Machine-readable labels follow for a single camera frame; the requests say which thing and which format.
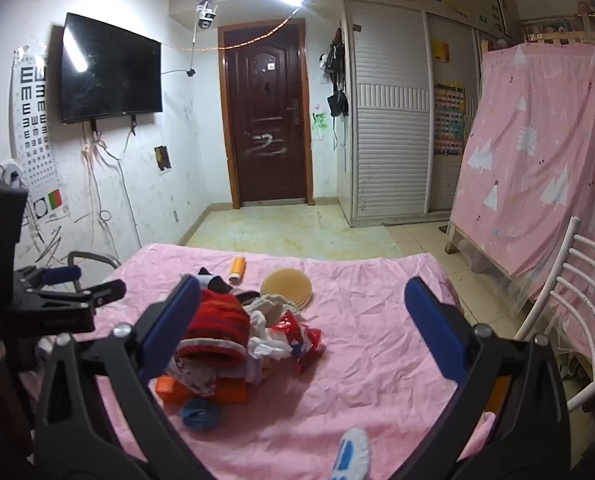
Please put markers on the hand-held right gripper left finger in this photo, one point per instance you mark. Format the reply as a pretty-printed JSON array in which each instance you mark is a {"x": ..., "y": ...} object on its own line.
[{"x": 170, "y": 330}]

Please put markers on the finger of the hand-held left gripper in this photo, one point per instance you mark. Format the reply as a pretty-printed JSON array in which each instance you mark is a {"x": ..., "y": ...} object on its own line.
[
  {"x": 63, "y": 274},
  {"x": 108, "y": 291}
]

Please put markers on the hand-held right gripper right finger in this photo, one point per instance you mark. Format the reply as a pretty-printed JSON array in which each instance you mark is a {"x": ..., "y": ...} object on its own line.
[{"x": 435, "y": 332}]

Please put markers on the orange box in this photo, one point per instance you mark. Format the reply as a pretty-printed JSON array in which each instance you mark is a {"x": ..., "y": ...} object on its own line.
[{"x": 170, "y": 389}]

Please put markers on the red snack wrapper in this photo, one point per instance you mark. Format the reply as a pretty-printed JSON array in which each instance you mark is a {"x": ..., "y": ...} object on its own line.
[{"x": 302, "y": 335}]

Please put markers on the person's right hand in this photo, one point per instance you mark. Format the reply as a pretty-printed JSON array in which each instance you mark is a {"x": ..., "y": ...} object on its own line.
[{"x": 350, "y": 452}]

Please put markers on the grey metal chair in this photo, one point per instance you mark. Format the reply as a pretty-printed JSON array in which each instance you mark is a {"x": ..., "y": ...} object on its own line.
[{"x": 102, "y": 258}]

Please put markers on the red knit hat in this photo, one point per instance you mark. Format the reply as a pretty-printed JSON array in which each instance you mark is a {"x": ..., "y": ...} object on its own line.
[{"x": 217, "y": 320}]

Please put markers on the white printed cloth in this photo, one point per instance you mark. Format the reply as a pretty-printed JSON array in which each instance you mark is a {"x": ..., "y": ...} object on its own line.
[{"x": 195, "y": 375}]

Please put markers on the pink bed sheet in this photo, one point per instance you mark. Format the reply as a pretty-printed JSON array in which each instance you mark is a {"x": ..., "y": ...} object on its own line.
[{"x": 377, "y": 320}]

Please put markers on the blue crumpled bag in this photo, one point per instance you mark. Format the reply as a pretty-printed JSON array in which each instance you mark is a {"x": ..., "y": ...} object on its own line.
[{"x": 201, "y": 414}]

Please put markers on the orange tube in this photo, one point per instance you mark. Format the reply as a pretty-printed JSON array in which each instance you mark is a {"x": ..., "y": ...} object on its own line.
[{"x": 237, "y": 269}]

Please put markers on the white crumpled tissue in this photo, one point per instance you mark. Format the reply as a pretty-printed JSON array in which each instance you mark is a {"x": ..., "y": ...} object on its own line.
[{"x": 267, "y": 352}]

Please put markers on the beige crumpled cloth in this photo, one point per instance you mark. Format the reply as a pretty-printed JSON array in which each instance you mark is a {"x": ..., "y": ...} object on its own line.
[{"x": 270, "y": 310}]

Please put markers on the white metal chair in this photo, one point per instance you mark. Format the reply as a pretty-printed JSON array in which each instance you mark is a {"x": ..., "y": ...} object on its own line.
[{"x": 547, "y": 282}]

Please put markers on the round beige mesh pad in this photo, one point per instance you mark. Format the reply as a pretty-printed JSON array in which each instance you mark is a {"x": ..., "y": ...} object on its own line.
[{"x": 285, "y": 285}]

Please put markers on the eye chart poster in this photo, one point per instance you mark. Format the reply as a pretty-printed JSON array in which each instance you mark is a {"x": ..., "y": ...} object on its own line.
[{"x": 32, "y": 125}]

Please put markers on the white slatted wardrobe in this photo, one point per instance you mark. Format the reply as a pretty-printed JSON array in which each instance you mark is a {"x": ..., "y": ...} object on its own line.
[{"x": 387, "y": 160}]

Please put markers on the colourful grid poster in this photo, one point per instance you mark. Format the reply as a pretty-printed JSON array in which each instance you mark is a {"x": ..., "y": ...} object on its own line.
[{"x": 448, "y": 120}]

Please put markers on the pink tree print curtain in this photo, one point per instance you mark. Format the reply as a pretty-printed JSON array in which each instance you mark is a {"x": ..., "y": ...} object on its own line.
[{"x": 527, "y": 135}]

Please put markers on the dark brown door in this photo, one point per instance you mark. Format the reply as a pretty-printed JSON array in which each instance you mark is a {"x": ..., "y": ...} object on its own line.
[{"x": 265, "y": 125}]

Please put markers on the hanging black bag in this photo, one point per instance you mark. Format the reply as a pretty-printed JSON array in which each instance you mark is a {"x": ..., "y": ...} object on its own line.
[{"x": 337, "y": 104}]

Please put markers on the yellow paper sticker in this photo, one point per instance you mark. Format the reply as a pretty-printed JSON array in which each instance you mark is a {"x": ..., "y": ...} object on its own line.
[{"x": 440, "y": 51}]

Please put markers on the black wall box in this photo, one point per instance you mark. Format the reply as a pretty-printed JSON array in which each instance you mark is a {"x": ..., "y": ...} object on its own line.
[{"x": 163, "y": 159}]

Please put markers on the black wall television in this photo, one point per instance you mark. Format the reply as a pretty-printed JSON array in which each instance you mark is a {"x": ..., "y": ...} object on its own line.
[{"x": 107, "y": 70}]

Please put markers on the white security camera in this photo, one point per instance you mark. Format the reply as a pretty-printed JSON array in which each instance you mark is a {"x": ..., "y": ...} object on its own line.
[{"x": 206, "y": 17}]

